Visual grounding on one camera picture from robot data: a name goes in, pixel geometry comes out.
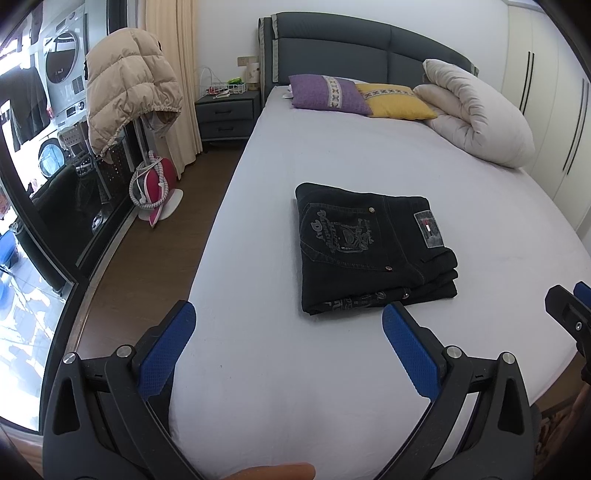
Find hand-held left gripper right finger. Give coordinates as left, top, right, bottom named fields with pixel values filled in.
left=381, top=301, right=543, bottom=480

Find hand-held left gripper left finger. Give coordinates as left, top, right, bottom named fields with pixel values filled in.
left=41, top=300, right=204, bottom=480

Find black denim pants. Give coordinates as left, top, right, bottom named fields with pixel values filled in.
left=294, top=182, right=459, bottom=316

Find person's left hand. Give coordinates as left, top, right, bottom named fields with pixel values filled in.
left=221, top=463, right=316, bottom=480

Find black framed glass door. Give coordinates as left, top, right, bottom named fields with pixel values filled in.
left=0, top=0, right=148, bottom=432

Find blue plastic container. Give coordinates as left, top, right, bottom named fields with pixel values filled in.
left=0, top=230, right=20, bottom=268

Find rolled white duvet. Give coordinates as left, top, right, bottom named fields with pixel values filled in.
left=412, top=58, right=536, bottom=168

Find bed with white sheet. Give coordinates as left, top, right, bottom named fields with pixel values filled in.
left=168, top=85, right=589, bottom=472

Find white washing machine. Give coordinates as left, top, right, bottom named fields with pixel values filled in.
left=37, top=124, right=93, bottom=181

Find grey nightstand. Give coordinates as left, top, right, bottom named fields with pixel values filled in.
left=194, top=89, right=262, bottom=141

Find yellow pillow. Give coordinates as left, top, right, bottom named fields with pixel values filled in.
left=355, top=83, right=438, bottom=121

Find beige puffer jacket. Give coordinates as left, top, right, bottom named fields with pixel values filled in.
left=85, top=28, right=184, bottom=164

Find purple pillow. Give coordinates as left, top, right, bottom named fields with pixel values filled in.
left=288, top=75, right=374, bottom=116

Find beige curtain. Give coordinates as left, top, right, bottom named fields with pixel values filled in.
left=145, top=0, right=204, bottom=178

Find dark hanging garment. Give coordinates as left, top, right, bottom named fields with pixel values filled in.
left=0, top=67, right=51, bottom=153

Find white tumble dryer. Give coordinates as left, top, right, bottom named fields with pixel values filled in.
left=41, top=4, right=88, bottom=116

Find grey upholstered headboard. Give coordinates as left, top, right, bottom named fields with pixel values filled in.
left=257, top=11, right=479, bottom=100

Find cream wardrobe with black handles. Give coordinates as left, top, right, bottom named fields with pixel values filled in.
left=501, top=0, right=591, bottom=245

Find white wire rack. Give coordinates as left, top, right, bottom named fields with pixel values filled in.
left=194, top=67, right=232, bottom=95

